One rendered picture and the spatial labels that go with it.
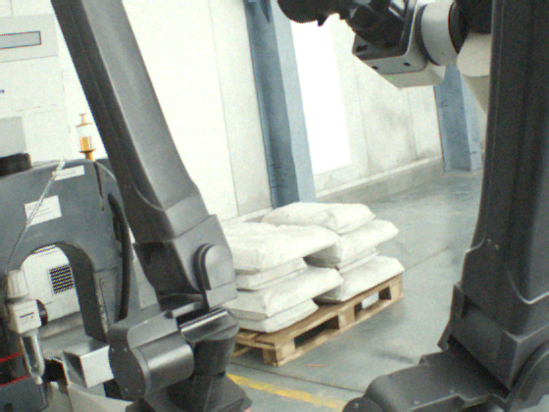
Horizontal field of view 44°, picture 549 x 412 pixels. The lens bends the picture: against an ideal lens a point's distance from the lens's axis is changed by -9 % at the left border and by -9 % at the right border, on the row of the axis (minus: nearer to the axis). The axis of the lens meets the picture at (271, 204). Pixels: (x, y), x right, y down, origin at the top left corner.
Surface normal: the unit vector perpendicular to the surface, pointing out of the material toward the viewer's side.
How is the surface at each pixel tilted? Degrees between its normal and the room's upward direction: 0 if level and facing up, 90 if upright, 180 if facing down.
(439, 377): 26
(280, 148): 90
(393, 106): 90
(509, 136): 99
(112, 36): 85
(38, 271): 90
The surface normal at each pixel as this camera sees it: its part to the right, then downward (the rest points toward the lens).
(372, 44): -0.70, -0.31
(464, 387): 0.27, -0.87
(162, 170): 0.62, -0.17
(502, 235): -0.88, 0.34
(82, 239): 0.71, 0.01
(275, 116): -0.69, 0.21
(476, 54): -0.57, -0.62
